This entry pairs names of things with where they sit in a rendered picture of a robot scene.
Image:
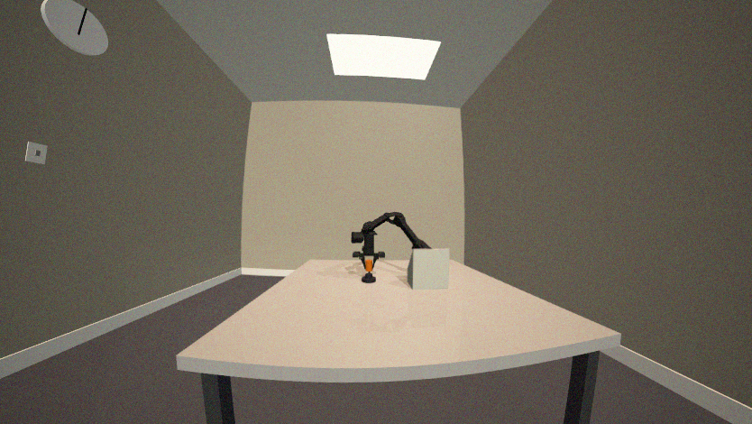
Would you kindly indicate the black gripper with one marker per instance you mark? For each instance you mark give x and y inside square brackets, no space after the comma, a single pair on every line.
[369,250]

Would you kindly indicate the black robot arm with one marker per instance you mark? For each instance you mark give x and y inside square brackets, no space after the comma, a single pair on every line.
[399,220]

